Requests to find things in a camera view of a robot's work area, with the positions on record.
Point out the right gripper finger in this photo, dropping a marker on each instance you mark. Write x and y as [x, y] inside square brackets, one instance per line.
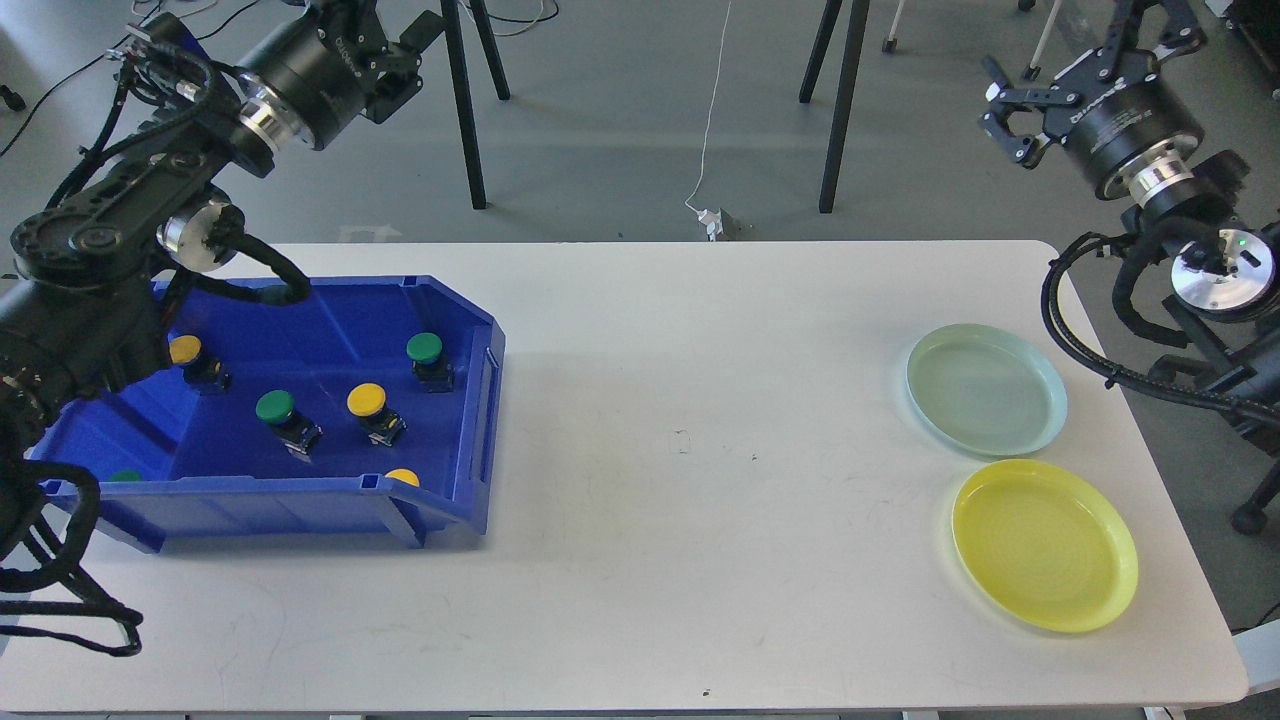
[1000, 88]

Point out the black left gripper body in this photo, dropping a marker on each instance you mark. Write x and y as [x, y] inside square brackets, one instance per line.
[320, 71]

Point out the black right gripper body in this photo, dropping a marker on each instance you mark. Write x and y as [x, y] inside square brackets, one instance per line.
[1125, 130]

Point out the yellow push button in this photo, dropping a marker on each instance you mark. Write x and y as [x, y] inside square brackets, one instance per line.
[368, 404]
[201, 369]

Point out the green push button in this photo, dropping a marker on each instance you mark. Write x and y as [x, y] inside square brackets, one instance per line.
[277, 410]
[430, 364]

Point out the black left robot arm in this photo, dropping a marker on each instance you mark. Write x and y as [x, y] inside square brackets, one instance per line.
[138, 224]

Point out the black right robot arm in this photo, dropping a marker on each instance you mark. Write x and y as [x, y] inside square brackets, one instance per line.
[1193, 277]

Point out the light green plate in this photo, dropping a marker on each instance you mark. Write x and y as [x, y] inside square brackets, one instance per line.
[985, 390]

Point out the yellow plate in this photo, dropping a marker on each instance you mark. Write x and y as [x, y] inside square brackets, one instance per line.
[1044, 546]

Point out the black stand leg left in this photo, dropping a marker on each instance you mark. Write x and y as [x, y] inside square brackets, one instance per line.
[470, 95]

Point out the black stand leg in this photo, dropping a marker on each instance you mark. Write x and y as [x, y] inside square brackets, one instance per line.
[846, 84]
[470, 95]

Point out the black stand leg right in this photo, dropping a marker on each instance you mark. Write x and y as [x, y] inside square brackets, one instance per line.
[846, 84]

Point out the blue plastic bin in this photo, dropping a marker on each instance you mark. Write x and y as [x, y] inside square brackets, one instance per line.
[211, 469]

